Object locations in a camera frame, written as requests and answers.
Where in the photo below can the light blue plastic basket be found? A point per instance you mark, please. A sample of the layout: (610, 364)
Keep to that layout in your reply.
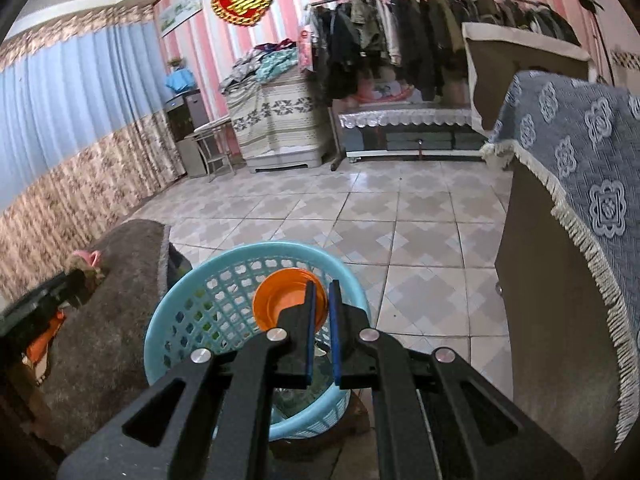
(211, 307)

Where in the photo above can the cloth covered storage box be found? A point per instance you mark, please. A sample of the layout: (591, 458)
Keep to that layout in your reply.
(282, 123)

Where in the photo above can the pile of folded clothes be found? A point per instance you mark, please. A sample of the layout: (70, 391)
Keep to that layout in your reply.
(264, 62)

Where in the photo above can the landscape wall picture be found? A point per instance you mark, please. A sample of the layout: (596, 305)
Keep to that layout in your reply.
(177, 13)

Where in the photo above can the black water dispenser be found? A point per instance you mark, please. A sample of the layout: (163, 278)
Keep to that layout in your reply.
(185, 113)

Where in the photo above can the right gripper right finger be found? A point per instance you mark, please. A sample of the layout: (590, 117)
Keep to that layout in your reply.
(350, 362)

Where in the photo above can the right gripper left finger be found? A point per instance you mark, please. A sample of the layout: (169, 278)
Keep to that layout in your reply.
(296, 352)

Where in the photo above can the orange plastic cup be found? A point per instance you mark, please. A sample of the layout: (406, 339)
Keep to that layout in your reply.
(283, 289)

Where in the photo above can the cloth covered television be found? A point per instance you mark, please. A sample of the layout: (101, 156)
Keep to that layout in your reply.
(497, 53)

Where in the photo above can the blue and floral curtain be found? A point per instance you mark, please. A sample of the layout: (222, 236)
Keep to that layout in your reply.
(84, 136)

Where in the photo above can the pink piggy bank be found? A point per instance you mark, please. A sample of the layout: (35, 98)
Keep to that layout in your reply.
(88, 263)

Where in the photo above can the clothes rack with coats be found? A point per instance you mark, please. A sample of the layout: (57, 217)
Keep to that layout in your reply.
(368, 53)

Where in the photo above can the blue floral fringed cloth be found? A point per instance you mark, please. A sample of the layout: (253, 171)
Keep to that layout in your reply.
(581, 140)

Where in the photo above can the low tv stand lace cover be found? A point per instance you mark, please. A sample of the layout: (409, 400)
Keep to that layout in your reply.
(411, 130)

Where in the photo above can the small grey stool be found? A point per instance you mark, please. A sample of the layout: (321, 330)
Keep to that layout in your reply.
(213, 146)

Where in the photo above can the grey fuzzy table mat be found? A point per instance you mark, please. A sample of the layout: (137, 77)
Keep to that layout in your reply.
(97, 356)

